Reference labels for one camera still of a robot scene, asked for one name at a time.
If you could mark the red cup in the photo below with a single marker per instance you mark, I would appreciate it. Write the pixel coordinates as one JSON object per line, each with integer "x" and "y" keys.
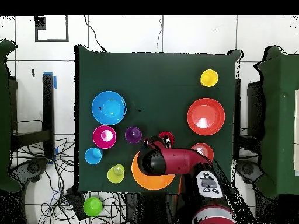
{"x": 166, "y": 134}

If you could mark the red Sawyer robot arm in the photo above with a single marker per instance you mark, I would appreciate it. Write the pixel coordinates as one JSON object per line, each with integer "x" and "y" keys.
{"x": 182, "y": 161}

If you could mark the purple cup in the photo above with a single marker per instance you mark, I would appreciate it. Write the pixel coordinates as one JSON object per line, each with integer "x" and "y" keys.
{"x": 133, "y": 135}

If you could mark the large blue bowl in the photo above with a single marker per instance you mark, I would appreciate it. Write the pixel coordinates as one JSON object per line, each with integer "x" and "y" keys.
{"x": 108, "y": 108}

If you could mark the dark green table cloth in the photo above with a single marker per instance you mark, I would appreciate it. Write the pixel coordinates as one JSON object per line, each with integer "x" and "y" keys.
{"x": 163, "y": 81}

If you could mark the pink bowl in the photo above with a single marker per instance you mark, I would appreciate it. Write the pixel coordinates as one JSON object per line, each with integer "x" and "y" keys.
{"x": 104, "y": 137}

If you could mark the large shallow orange bowl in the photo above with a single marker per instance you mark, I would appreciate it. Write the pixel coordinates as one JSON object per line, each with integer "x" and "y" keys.
{"x": 205, "y": 112}

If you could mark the large yellow bowl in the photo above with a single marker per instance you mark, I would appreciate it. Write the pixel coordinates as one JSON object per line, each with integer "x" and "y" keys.
{"x": 151, "y": 183}

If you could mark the small orange bowl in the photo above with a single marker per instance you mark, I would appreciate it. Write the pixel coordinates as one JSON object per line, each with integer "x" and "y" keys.
{"x": 205, "y": 149}

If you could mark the translucent yellow cup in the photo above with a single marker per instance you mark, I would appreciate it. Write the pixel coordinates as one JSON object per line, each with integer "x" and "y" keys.
{"x": 114, "y": 176}

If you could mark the blue cup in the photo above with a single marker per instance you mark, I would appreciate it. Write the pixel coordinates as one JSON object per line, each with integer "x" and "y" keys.
{"x": 92, "y": 156}

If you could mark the green cup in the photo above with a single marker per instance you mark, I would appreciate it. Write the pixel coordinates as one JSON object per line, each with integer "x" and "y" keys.
{"x": 92, "y": 207}

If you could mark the blue tape strip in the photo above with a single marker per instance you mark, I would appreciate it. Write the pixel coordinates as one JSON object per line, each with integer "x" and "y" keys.
{"x": 55, "y": 81}

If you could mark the grey stand base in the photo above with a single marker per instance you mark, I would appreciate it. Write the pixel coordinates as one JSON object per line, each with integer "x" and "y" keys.
{"x": 247, "y": 169}

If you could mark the black stand base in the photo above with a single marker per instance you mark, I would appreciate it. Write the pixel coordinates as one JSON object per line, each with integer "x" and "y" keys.
{"x": 32, "y": 168}

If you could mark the neighbouring green table cloth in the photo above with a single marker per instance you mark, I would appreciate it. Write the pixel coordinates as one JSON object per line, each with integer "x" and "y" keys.
{"x": 280, "y": 116}
{"x": 4, "y": 116}

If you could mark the black square floor marker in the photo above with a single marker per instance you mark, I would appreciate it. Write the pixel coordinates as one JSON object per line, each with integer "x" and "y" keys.
{"x": 40, "y": 23}

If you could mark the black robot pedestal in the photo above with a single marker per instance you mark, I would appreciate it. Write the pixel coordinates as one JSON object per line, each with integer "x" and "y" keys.
{"x": 151, "y": 210}

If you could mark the black table frame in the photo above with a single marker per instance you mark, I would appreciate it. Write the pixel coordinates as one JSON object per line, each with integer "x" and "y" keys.
{"x": 48, "y": 105}

